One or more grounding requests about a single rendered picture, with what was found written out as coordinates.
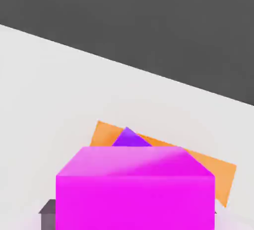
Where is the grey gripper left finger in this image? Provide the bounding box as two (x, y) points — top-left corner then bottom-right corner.
(31, 199), (57, 230)

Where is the small magenta cube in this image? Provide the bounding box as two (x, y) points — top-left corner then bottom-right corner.
(56, 146), (216, 230)

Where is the small purple cube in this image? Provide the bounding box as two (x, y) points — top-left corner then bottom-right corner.
(111, 126), (153, 147)

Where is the large orange box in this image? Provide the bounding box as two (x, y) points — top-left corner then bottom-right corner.
(89, 120), (237, 208)

